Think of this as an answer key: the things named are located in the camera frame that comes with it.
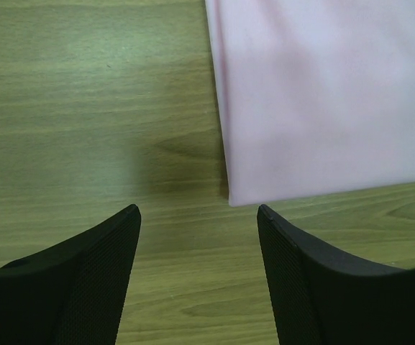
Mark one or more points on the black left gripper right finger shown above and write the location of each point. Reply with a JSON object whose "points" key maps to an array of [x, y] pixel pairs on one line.
{"points": [[321, 294]]}

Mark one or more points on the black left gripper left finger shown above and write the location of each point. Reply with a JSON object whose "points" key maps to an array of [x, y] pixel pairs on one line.
{"points": [[74, 291]]}

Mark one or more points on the pink t shirt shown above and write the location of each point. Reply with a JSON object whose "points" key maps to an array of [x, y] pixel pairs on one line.
{"points": [[315, 97]]}

